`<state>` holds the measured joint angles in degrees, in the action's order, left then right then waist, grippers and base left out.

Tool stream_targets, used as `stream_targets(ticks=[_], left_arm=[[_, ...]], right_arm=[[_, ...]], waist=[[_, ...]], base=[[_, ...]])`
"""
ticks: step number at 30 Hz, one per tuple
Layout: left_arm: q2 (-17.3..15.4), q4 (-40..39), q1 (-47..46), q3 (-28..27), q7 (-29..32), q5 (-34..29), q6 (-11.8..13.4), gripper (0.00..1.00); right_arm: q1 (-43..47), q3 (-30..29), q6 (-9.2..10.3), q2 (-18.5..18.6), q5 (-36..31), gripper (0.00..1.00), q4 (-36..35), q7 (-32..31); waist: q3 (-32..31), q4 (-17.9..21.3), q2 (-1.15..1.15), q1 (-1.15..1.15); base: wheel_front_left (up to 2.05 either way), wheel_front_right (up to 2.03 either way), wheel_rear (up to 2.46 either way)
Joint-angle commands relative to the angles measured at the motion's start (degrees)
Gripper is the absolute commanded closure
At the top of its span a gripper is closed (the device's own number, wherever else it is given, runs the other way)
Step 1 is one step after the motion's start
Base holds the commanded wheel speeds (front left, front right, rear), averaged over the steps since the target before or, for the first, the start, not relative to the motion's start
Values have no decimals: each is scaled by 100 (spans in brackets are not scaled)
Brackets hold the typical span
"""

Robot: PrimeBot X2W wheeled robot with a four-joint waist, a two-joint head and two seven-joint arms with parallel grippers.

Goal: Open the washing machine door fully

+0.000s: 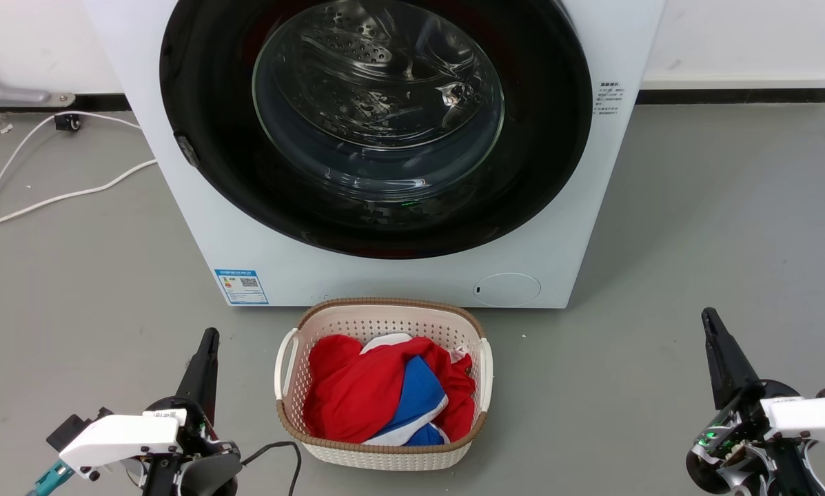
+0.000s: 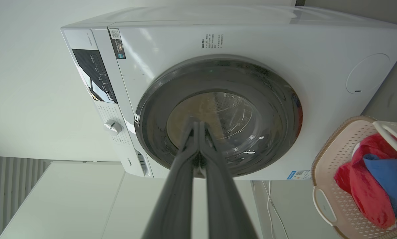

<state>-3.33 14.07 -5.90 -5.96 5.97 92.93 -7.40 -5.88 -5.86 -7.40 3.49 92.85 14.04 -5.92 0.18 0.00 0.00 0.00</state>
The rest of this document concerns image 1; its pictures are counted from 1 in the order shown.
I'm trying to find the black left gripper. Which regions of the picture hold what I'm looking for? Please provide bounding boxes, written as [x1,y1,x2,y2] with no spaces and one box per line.
[143,327,228,461]

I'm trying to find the white front-load washing machine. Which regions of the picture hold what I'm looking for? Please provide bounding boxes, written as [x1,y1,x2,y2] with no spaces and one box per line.
[81,0,668,309]

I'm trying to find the black round glass washer door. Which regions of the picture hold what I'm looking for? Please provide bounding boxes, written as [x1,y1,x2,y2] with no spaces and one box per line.
[159,0,594,260]

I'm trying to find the teal cable connector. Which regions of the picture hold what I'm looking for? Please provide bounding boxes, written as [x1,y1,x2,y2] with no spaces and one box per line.
[26,460,75,496]

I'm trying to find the grey metal floor bracket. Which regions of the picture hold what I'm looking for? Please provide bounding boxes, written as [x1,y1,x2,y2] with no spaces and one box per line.
[0,68,77,109]

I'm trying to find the red and blue garment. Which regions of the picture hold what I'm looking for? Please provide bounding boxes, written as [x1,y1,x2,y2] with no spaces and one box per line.
[303,333,477,447]

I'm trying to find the black baseboard strip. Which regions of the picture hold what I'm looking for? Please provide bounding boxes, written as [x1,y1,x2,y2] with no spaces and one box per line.
[636,87,825,105]

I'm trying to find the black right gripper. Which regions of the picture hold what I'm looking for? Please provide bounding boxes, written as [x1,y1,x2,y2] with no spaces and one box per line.
[685,307,809,496]

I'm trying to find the blue energy label sticker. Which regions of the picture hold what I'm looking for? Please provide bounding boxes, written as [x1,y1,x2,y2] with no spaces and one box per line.
[214,268,269,306]

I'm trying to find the small printed text label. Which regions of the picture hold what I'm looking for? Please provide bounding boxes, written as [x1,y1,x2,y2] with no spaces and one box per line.
[595,81,622,116]

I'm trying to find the white woven-rim laundry basket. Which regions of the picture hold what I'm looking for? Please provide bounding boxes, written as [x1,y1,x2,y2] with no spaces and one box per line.
[274,297,494,472]

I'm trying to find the round white filter cover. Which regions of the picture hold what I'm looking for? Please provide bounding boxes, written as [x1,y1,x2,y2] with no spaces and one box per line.
[473,273,542,308]

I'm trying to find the white floor cable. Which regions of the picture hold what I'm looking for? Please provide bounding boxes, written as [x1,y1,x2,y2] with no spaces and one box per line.
[0,159,159,230]
[0,111,142,243]

